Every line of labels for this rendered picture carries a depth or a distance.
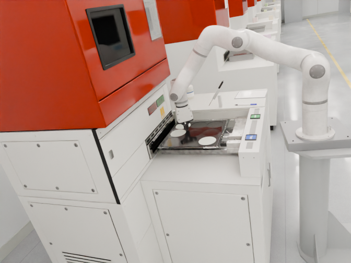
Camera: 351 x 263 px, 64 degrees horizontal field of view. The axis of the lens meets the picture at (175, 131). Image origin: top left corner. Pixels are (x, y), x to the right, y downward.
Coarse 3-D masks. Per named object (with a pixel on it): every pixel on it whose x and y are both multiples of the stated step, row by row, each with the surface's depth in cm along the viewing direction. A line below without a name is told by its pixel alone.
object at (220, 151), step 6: (162, 150) 171; (168, 150) 169; (174, 150) 168; (180, 150) 166; (186, 150) 165; (192, 150) 164; (198, 150) 162; (204, 150) 161; (210, 150) 159; (216, 150) 158; (222, 150) 157
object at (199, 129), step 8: (224, 120) 181; (176, 128) 183; (192, 128) 179; (200, 128) 176; (208, 128) 174; (216, 128) 172; (168, 136) 175; (184, 136) 170; (192, 136) 168; (200, 136) 166; (208, 136) 164; (216, 136) 162; (160, 144) 167; (168, 144) 165; (176, 144) 163; (184, 144) 161; (192, 144) 159; (200, 144) 157; (216, 144) 154
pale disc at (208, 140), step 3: (204, 138) 163; (207, 138) 162; (210, 138) 161; (213, 138) 161; (198, 141) 161; (201, 141) 160; (204, 141) 159; (207, 141) 158; (210, 141) 158; (213, 141) 157; (201, 144) 157; (204, 144) 156; (207, 144) 156
